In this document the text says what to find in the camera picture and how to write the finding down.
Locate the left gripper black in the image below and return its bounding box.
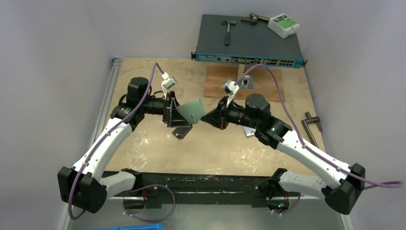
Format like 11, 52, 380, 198
141, 91, 192, 127

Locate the teal card holder wallet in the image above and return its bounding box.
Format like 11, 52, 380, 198
178, 98, 207, 125

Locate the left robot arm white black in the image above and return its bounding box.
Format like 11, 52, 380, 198
57, 74, 192, 213

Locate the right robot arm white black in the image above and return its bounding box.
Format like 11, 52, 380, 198
201, 94, 366, 215

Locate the plywood board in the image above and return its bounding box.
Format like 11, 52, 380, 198
203, 64, 281, 102

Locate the small claw hammer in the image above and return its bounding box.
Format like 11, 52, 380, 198
221, 21, 236, 46

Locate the blue plastic bin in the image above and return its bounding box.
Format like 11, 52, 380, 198
91, 224, 163, 230

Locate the dark hammer tool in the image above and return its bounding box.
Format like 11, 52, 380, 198
240, 13, 270, 24

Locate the white green box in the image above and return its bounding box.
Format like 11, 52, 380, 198
268, 13, 300, 39

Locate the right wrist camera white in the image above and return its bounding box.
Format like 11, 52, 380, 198
222, 80, 239, 107

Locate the metal post stand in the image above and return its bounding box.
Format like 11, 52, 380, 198
236, 64, 253, 90

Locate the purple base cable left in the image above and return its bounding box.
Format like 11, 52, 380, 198
122, 185, 176, 223

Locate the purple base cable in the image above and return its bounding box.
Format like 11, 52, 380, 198
122, 185, 176, 223
270, 192, 301, 217

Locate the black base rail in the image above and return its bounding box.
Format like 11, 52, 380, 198
101, 167, 300, 210

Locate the network switch dark blue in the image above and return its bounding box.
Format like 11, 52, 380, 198
191, 14, 307, 68

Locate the aluminium frame rail left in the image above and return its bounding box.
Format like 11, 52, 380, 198
90, 57, 124, 144

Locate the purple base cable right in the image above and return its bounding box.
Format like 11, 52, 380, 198
270, 192, 301, 217

